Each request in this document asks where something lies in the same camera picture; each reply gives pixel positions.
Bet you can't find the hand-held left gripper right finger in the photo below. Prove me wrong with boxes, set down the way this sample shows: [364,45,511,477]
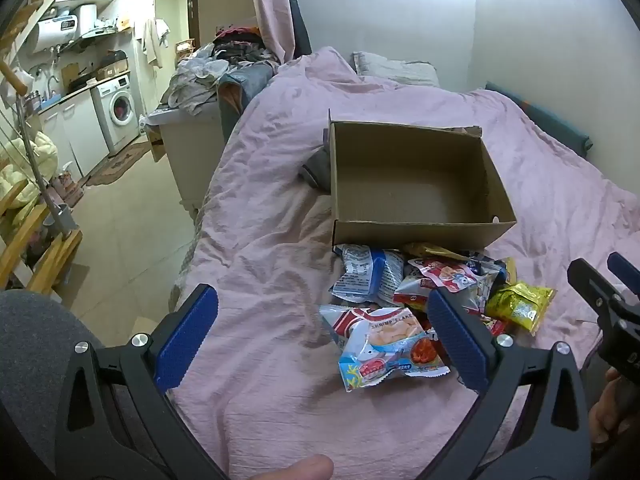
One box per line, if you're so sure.
[426,287,593,480]

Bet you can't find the pale yellow snack packet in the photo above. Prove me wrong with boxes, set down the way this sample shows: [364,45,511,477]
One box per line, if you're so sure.
[404,241,473,262]

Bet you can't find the white washing machine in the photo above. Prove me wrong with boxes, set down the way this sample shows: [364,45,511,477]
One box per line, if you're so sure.
[90,74,141,157]

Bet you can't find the white kitchen cabinet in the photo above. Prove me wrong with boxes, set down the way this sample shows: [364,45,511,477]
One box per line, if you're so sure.
[37,89,111,178]

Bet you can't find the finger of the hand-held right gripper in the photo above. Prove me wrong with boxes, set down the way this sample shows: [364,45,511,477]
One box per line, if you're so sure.
[567,258,626,321]
[607,252,640,288]

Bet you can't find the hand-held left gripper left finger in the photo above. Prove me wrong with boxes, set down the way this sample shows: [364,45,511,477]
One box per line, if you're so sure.
[54,283,231,480]

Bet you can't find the dark brown door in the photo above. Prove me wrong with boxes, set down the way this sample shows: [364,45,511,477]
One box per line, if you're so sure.
[187,0,201,50]

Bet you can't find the white and red snack packet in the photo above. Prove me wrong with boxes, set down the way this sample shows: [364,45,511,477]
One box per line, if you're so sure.
[394,256,502,313]

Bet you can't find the grey pillow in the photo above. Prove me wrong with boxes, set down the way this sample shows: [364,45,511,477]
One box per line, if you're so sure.
[351,51,441,88]

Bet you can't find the small brown carton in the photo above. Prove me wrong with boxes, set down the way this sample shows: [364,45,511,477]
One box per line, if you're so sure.
[145,120,168,163]

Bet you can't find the black bed post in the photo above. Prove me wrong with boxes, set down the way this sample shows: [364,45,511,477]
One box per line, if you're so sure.
[280,0,313,58]

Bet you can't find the white dresser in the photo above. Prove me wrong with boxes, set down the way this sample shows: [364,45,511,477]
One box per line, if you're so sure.
[147,105,226,213]

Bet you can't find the yellow green snack packet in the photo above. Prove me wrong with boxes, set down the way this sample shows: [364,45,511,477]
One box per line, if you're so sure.
[484,282,557,337]

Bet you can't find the blue and white snack packet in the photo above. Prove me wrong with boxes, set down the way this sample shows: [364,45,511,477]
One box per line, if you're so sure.
[331,244,407,307]

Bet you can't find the pile of clothes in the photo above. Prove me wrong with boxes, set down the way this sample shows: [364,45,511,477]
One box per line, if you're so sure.
[160,25,278,113]

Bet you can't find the person's grey trouser leg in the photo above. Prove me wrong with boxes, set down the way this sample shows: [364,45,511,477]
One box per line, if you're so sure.
[0,290,173,480]

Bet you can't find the brown patterned rug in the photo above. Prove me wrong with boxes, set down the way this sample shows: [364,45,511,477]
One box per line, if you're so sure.
[85,140,153,188]

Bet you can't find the pink blanket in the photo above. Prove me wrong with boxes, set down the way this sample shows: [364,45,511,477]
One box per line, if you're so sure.
[170,46,640,480]

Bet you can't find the pink hanging cloth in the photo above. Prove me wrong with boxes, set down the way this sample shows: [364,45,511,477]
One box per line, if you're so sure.
[250,0,296,63]

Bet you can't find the person's left hand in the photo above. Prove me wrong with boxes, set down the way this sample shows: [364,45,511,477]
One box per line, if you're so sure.
[247,454,334,480]

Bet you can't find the grey cloth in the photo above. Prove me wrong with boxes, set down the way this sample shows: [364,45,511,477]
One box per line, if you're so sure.
[298,130,333,193]

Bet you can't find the light blue shrimp snack packet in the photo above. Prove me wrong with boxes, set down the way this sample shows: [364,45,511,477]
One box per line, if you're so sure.
[319,304,451,392]

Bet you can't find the white water heater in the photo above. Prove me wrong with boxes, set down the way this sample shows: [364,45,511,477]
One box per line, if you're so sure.
[24,4,98,56]

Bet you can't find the white hanging towels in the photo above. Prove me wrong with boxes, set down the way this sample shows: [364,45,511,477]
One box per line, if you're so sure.
[141,17,171,68]

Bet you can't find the brown cardboard box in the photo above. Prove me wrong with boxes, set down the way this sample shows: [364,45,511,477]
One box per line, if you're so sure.
[327,107,518,251]

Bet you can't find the dark blue yellow snack packet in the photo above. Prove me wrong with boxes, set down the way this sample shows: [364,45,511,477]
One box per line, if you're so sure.
[467,251,508,276]

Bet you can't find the cream duvet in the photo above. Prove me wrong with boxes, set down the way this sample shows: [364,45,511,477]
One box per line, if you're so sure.
[0,130,58,226]

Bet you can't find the person's right hand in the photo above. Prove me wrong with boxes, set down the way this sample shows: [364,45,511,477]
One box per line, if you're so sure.
[587,367,626,461]

